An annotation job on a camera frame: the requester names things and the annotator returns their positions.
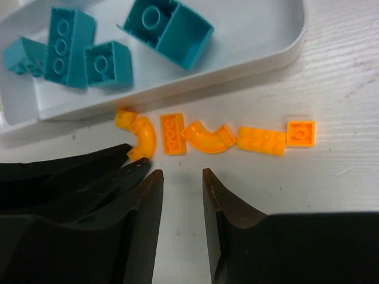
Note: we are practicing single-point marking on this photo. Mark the orange quarter curve lego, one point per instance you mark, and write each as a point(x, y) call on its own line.
point(142, 129)

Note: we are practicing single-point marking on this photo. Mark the teal sloped lego brick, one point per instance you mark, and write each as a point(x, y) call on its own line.
point(170, 28)

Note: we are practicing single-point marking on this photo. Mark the white compartment tray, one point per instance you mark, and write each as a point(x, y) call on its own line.
point(250, 37)

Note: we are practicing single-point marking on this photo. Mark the long teal lego brick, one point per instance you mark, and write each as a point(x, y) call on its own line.
point(70, 31)

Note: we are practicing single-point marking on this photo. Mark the teal curved lego brick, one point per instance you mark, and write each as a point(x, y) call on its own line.
point(25, 56)

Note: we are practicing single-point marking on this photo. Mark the small teal lego brick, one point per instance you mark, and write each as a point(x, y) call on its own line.
point(108, 66)

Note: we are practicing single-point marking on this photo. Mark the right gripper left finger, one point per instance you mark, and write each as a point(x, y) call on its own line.
point(114, 244)

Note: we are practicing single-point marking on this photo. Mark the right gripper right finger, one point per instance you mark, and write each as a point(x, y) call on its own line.
point(246, 245)

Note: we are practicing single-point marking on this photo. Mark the orange u-curve lego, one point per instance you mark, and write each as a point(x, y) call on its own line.
point(208, 142)

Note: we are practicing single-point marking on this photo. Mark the small orange square lego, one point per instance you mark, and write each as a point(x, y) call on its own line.
point(301, 133)

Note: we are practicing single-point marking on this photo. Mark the orange narrow lego plate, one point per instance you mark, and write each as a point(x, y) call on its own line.
point(171, 126)

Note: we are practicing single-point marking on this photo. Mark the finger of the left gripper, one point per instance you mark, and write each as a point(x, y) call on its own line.
point(72, 199)
point(38, 182)

